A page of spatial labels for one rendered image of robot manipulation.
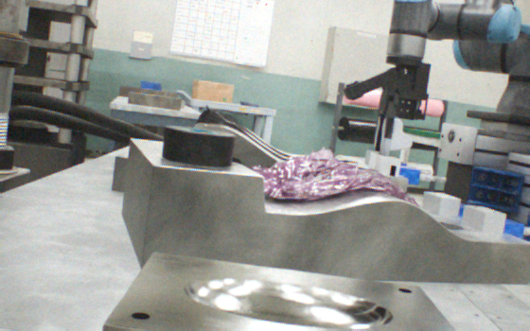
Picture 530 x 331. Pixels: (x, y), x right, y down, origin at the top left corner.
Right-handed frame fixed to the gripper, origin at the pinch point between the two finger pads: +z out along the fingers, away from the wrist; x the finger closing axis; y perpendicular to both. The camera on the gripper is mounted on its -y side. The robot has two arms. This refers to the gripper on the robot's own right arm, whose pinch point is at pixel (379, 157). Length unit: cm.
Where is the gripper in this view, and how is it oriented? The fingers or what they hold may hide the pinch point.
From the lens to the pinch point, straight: 125.1
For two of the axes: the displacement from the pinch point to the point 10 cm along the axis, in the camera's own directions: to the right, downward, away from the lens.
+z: -1.4, 9.9, 0.8
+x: -0.1, -0.9, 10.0
